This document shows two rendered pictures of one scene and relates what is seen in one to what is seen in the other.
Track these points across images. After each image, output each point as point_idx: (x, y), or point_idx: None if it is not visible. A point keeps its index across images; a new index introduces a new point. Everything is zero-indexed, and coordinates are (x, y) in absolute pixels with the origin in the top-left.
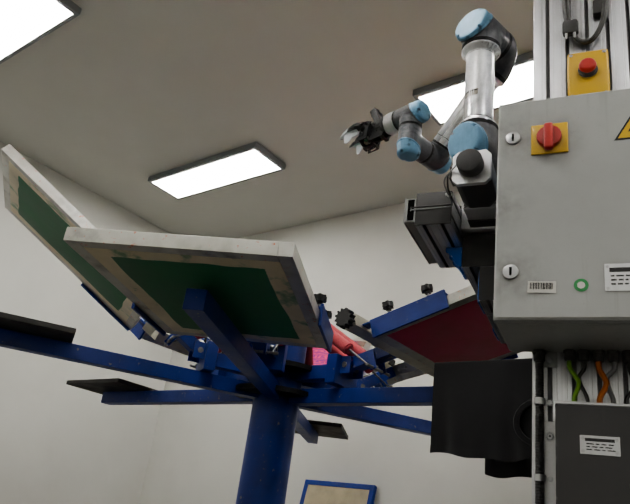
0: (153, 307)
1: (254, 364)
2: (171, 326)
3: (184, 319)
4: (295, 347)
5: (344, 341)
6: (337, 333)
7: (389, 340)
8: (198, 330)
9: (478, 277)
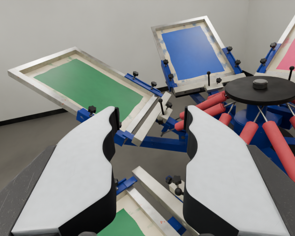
0: None
1: (183, 231)
2: (118, 203)
3: (108, 230)
4: (259, 136)
5: None
6: None
7: None
8: (132, 214)
9: None
